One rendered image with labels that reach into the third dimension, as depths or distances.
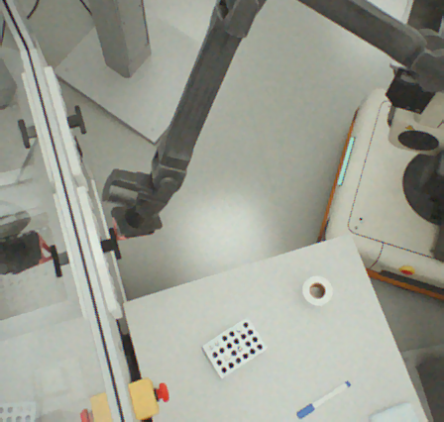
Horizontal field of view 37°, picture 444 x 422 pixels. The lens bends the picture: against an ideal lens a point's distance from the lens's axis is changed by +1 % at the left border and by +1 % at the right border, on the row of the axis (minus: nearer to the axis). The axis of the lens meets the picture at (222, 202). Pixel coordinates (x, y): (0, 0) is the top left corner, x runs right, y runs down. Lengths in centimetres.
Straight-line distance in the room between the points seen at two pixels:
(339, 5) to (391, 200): 116
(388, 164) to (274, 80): 65
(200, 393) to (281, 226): 103
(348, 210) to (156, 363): 92
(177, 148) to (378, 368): 71
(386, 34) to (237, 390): 83
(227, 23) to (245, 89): 154
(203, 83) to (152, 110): 138
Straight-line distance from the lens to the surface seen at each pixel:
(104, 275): 141
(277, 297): 157
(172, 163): 125
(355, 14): 118
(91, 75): 264
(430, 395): 235
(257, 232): 240
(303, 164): 251
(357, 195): 220
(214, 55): 115
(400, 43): 123
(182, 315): 155
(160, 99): 257
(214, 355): 154
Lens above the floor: 229
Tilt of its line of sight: 71 degrees down
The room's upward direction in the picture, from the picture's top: 5 degrees clockwise
